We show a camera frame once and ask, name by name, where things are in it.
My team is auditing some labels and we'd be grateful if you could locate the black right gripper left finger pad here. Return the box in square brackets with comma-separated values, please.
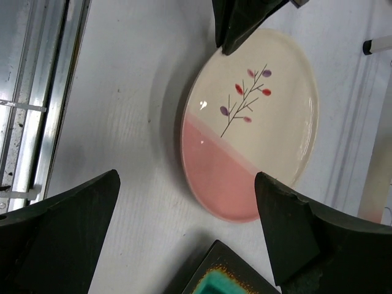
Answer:
[1, 170, 121, 293]

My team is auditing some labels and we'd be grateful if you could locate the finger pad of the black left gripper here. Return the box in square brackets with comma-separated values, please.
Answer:
[212, 0, 288, 56]

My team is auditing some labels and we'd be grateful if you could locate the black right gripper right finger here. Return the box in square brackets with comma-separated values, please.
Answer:
[254, 172, 391, 293]

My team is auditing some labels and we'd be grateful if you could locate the cream and pink plate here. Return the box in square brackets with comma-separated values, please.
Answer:
[180, 29, 319, 223]

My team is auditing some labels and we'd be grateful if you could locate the green square plate dark rim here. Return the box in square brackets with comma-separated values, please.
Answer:
[162, 239, 281, 294]

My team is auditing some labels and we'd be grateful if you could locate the two-tier steel dish rack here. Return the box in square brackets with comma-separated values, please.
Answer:
[357, 36, 391, 225]

